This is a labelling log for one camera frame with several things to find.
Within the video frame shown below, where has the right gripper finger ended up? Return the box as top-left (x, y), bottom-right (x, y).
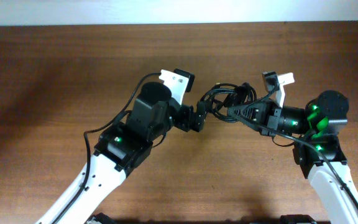
top-left (230, 116), bottom-right (262, 133)
top-left (228, 101), bottom-right (271, 117)

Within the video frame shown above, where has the black cable bundle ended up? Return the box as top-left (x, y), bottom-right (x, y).
top-left (199, 82), bottom-right (258, 123)

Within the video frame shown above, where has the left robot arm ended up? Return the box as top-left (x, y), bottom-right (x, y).
top-left (38, 69), bottom-right (206, 224)

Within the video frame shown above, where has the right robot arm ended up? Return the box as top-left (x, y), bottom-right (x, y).
top-left (227, 72), bottom-right (358, 223)

